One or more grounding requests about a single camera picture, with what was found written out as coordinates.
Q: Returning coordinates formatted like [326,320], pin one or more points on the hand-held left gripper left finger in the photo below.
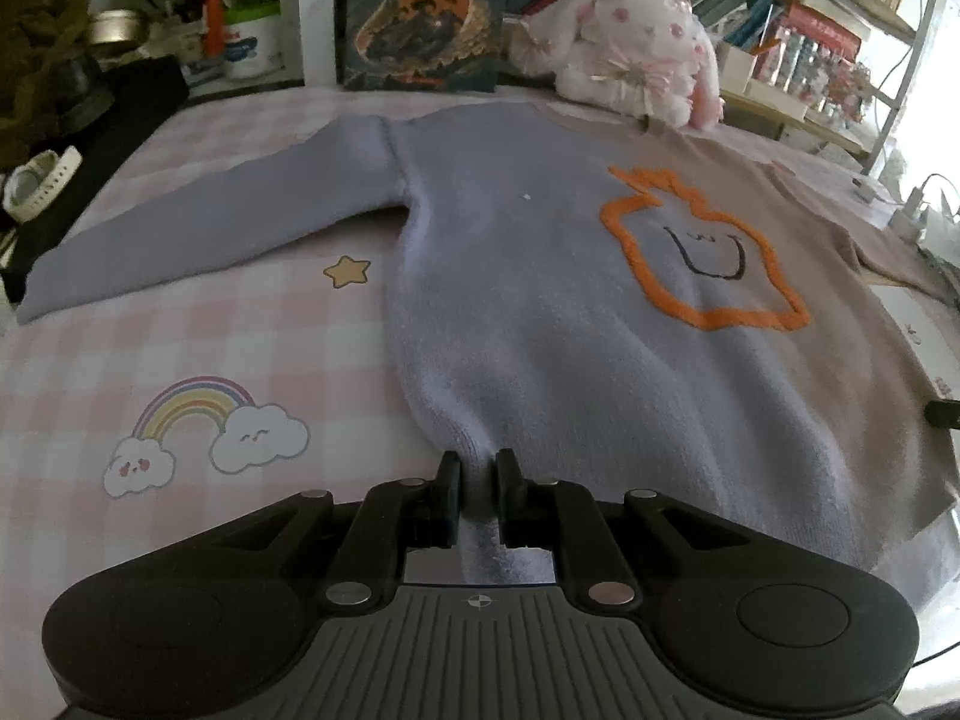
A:
[450,499]

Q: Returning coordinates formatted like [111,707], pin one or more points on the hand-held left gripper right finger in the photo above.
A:
[505,499]

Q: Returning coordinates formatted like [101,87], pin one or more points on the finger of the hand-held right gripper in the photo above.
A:
[945,413]

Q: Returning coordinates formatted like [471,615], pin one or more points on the lavender and beige knit sweater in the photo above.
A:
[525,315]

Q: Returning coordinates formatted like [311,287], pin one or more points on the white plug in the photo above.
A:
[866,189]

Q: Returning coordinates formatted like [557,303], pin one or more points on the row of small bottles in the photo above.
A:
[814,67]

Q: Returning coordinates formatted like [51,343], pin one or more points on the shelf rack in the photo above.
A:
[892,30]

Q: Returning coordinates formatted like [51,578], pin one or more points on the white box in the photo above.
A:
[735,67]

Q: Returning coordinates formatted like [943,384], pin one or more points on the red box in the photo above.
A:
[821,26]

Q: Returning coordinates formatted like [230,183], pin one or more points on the pink and white plush bunny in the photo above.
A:
[637,37]

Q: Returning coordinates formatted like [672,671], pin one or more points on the dark book with orange cover art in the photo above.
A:
[420,15]

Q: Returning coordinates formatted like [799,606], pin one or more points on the white jar with green lid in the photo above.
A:
[251,41]

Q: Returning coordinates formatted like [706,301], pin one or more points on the white bookshelf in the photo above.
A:
[319,15]

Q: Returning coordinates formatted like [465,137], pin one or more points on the black cloth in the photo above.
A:
[127,112]

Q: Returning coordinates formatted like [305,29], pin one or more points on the white wristwatch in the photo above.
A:
[45,172]

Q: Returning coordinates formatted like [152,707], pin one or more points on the red and white bottle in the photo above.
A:
[214,7]

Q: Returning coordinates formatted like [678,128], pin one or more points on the round metal tin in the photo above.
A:
[116,30]

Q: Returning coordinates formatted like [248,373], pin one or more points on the olive bag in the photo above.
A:
[45,37]

